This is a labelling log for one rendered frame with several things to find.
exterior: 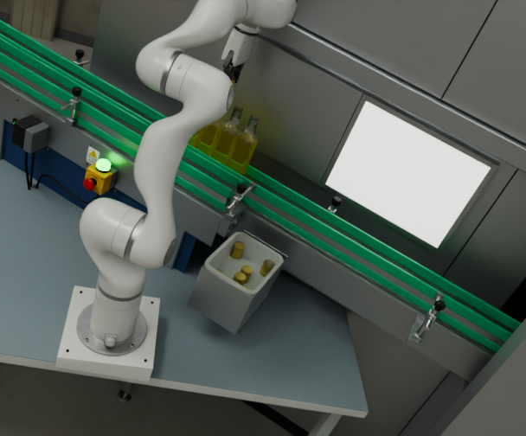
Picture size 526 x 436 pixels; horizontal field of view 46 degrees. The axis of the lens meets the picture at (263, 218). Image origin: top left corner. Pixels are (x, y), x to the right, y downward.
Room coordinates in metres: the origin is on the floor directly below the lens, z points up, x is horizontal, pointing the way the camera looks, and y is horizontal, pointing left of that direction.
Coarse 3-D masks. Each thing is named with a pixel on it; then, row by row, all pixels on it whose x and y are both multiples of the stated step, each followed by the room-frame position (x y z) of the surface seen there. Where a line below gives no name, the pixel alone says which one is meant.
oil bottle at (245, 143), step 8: (240, 136) 1.66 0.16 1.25; (248, 136) 1.66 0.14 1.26; (256, 136) 1.69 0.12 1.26; (240, 144) 1.66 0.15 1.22; (248, 144) 1.65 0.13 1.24; (232, 152) 1.66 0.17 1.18; (240, 152) 1.66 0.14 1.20; (248, 152) 1.66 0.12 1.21; (232, 160) 1.66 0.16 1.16; (240, 160) 1.65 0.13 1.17; (248, 160) 1.69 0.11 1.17; (232, 168) 1.66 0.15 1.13; (240, 168) 1.65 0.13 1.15
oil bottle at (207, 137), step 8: (216, 120) 1.68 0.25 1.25; (224, 120) 1.71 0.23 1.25; (208, 128) 1.68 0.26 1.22; (216, 128) 1.68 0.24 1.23; (200, 136) 1.69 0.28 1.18; (208, 136) 1.68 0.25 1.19; (216, 136) 1.69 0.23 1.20; (200, 144) 1.68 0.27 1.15; (208, 144) 1.68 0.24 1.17; (208, 152) 1.68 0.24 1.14
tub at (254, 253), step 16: (240, 240) 1.53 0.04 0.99; (256, 240) 1.53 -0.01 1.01; (224, 256) 1.46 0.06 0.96; (256, 256) 1.51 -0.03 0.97; (272, 256) 1.51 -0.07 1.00; (224, 272) 1.41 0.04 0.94; (256, 272) 1.47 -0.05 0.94; (272, 272) 1.42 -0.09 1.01; (240, 288) 1.30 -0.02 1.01; (256, 288) 1.33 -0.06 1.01
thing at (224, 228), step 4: (236, 208) 1.58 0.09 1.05; (240, 208) 1.59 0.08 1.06; (244, 208) 1.60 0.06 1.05; (236, 212) 1.56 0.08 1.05; (240, 212) 1.57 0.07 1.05; (236, 216) 1.55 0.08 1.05; (240, 216) 1.58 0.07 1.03; (224, 220) 1.52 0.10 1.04; (236, 220) 1.56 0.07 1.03; (240, 220) 1.60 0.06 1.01; (220, 224) 1.52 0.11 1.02; (224, 224) 1.51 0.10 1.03; (228, 224) 1.51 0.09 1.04; (232, 224) 1.54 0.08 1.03; (236, 224) 1.56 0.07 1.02; (220, 228) 1.52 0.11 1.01; (224, 228) 1.51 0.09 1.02; (228, 228) 1.52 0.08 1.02; (232, 228) 1.55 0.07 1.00; (220, 232) 1.52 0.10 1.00; (224, 232) 1.51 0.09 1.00; (228, 232) 1.52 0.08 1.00; (224, 236) 1.51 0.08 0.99
